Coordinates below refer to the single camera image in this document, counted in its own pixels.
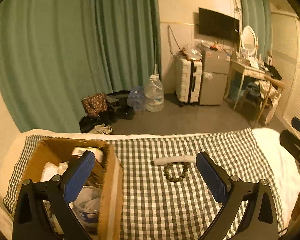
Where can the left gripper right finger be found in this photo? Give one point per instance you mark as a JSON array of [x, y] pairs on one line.
[[259, 220]]

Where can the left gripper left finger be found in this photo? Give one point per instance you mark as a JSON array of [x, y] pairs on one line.
[[30, 218]]

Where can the wooden chair with clothes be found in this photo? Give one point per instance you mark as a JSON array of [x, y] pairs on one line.
[[264, 94]]

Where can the brown cardboard box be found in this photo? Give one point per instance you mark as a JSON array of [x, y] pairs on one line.
[[53, 156]]

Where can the white dressing table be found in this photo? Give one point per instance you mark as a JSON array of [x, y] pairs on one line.
[[247, 74]]

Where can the oval white vanity mirror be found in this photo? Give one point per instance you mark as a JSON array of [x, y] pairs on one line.
[[249, 40]]

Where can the silver mini fridge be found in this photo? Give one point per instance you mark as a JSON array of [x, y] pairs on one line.
[[216, 65]]

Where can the white sneakers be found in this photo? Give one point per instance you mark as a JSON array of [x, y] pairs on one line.
[[101, 129]]

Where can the right green curtain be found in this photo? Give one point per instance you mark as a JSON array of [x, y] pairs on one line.
[[257, 14]]

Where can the green curtain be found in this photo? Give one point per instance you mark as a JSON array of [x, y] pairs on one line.
[[257, 14], [54, 53]]

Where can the brown patterned bag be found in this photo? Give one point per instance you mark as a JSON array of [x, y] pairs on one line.
[[95, 104]]

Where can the white hard suitcase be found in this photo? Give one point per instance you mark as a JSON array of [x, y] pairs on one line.
[[188, 77]]

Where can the large clear water jug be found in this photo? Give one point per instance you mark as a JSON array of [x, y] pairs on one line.
[[154, 94]]

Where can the black wall television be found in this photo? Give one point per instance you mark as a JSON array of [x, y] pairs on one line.
[[215, 24]]

